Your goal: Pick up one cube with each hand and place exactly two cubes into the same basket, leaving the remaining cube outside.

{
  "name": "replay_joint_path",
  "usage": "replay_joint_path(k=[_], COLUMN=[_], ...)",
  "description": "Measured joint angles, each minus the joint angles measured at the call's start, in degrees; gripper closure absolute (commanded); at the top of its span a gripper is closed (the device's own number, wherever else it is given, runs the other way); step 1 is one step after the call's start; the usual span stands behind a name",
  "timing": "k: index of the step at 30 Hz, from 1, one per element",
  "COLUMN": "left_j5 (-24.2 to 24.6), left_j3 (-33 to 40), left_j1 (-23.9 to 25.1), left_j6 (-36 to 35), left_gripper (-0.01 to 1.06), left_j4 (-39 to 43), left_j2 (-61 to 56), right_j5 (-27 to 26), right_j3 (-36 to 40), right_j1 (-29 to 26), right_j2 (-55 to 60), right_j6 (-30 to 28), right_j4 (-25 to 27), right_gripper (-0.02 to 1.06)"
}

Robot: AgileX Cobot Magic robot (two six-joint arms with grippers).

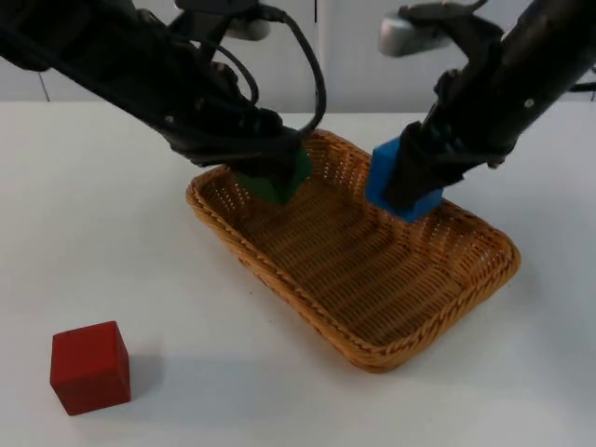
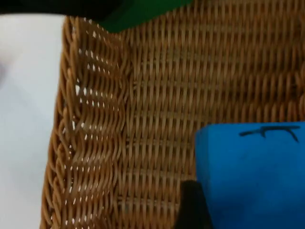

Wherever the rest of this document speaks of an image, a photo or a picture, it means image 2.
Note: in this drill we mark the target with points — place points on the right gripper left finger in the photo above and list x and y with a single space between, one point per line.
52 6

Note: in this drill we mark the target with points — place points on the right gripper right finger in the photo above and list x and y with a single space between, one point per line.
193 207

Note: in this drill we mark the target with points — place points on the blue cube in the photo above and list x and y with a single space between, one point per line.
252 176

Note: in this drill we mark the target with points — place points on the green cube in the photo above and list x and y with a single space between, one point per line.
133 14

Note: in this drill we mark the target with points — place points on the tan wicker basket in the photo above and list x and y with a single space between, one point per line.
162 95

